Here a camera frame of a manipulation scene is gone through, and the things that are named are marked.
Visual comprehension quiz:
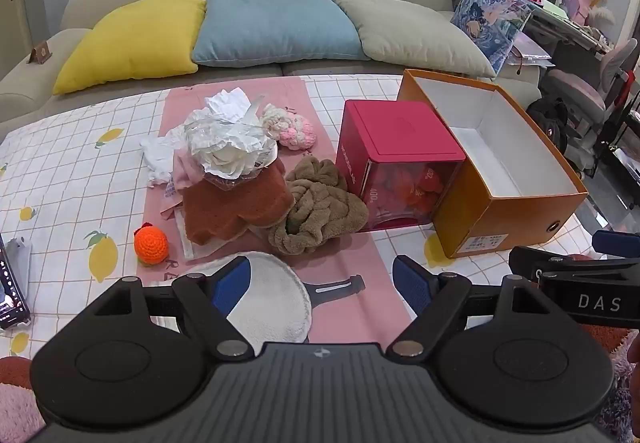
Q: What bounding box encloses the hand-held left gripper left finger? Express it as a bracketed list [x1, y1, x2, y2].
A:
[92, 255, 256, 360]

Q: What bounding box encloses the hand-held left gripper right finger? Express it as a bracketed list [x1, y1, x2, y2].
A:
[385, 255, 553, 359]

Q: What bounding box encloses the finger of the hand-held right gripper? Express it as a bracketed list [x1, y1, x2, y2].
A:
[592, 230, 640, 256]
[509, 247, 640, 280]

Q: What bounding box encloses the white round pad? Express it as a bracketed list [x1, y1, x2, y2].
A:
[220, 251, 313, 358]

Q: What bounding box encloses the orange cardboard box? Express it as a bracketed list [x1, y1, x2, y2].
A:
[397, 68, 589, 259]

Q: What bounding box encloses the rust orange towel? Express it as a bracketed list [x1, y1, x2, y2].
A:
[182, 158, 295, 246]

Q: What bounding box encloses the orange crochet fruit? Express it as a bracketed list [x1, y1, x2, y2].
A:
[133, 222, 168, 268]

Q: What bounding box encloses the clear plastic packet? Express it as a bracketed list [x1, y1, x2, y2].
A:
[202, 163, 278, 191]

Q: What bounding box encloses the brown towel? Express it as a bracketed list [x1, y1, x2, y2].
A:
[268, 157, 370, 256]

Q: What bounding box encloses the pink mat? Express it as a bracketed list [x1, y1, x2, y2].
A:
[143, 75, 416, 359]

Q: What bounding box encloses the pink cloth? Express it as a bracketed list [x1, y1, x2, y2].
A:
[160, 150, 206, 218]

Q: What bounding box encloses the black backpack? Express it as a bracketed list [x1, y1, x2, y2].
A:
[526, 98, 571, 156]

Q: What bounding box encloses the white cloth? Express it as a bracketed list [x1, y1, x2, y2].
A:
[140, 125, 193, 186]

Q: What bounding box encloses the red box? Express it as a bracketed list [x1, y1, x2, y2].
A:
[335, 99, 467, 231]

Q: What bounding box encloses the pink office chair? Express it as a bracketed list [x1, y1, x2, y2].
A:
[542, 39, 640, 174]

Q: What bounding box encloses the pink white crochet toy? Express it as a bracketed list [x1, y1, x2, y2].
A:
[261, 104, 317, 152]

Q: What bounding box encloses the checkered lemon print tablecloth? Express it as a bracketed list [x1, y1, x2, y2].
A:
[0, 73, 601, 374]

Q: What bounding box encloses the smartphone with white holder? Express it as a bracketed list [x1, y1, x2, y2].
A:
[0, 235, 33, 330]

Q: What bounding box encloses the printed figure pillow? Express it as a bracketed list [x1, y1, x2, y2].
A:
[450, 0, 533, 76]

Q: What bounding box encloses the beige pillow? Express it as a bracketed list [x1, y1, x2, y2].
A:
[329, 0, 497, 78]

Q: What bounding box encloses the person's fluffy clothing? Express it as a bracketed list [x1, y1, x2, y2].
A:
[0, 328, 640, 443]

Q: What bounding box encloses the yellow pillow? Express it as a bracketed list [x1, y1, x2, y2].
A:
[52, 0, 207, 96]

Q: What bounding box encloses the blue pillow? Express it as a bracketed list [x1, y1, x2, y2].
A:
[191, 0, 371, 68]

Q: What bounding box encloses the small wooden stand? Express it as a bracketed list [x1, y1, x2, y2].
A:
[27, 42, 53, 64]

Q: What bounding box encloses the cream door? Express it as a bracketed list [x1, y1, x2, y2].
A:
[0, 0, 31, 78]

